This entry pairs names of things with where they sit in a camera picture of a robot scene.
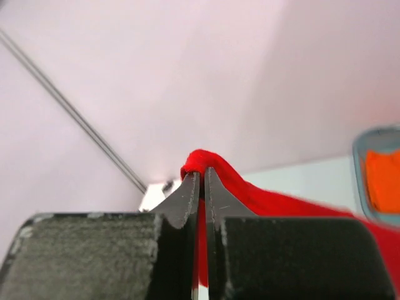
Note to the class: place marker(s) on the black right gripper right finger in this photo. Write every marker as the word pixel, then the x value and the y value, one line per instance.
pixel 255 257

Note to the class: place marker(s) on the teal plastic basket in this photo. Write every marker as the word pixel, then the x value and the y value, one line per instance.
pixel 382 140

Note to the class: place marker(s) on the red t shirt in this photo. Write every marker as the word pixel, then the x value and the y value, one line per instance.
pixel 272 204

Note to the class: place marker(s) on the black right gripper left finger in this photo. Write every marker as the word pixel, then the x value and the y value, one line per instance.
pixel 108 255

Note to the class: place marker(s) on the orange t shirt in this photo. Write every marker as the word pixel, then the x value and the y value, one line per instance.
pixel 382 174

